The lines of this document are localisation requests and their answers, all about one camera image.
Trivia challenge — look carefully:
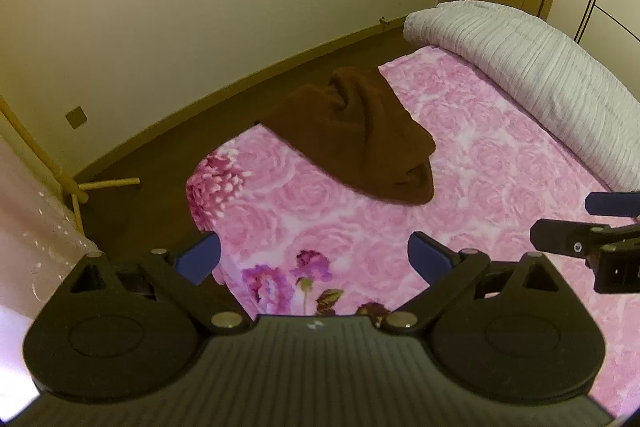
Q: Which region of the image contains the brown knit sweater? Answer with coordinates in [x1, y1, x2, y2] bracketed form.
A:
[260, 67, 436, 205]

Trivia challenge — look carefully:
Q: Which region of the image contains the grey striped duvet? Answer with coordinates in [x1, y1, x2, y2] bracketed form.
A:
[404, 0, 639, 192]

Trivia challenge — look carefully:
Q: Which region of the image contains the pink floral bed blanket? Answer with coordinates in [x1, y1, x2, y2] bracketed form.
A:
[186, 46, 639, 413]

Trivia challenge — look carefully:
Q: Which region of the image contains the wooden rack stand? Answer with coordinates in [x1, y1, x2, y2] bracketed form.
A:
[0, 95, 142, 235]

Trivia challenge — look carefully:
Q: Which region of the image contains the wall socket plate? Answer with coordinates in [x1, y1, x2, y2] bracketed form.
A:
[65, 106, 88, 129]

